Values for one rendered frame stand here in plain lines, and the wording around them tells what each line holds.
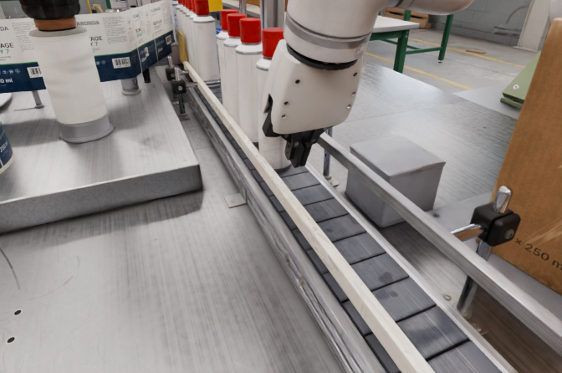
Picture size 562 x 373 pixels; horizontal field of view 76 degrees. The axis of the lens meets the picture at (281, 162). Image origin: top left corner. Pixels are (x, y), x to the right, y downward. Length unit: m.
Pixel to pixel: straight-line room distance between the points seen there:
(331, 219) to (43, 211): 0.41
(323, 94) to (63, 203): 0.41
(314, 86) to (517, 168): 0.24
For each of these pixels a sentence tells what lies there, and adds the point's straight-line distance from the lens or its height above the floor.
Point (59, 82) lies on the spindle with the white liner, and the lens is 0.71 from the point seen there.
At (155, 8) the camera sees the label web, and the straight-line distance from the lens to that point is 1.10.
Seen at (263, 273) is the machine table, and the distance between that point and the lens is 0.47.
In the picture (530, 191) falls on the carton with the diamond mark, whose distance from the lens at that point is 0.47.
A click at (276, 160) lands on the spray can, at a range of 0.55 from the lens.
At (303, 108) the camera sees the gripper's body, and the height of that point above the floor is 1.03.
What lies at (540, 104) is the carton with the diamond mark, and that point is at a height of 1.04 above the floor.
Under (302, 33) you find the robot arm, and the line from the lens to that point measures 0.34.
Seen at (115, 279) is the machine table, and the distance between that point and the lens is 0.50.
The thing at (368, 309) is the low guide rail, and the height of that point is 0.91.
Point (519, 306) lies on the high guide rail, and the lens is 0.31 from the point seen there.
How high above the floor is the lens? 1.17
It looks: 30 degrees down
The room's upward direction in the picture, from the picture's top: straight up
